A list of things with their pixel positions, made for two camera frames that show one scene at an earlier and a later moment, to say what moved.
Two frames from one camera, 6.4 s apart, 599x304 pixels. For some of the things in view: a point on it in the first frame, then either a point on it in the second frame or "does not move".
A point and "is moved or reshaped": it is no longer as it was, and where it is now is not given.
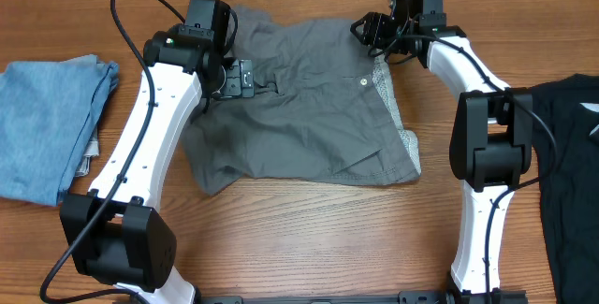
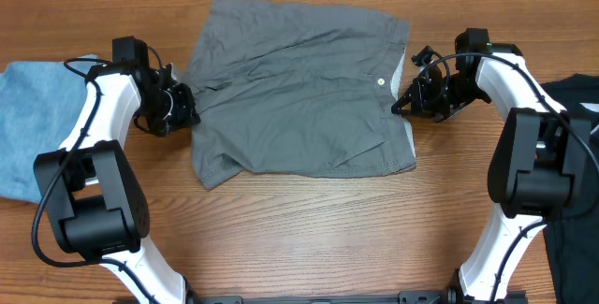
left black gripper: (241, 79) → (187, 116)
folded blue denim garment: (47, 110) does not move
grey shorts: (323, 109) is moved or reshaped
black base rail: (403, 297) does not move
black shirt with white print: (570, 189) does not move
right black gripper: (374, 27) → (422, 99)
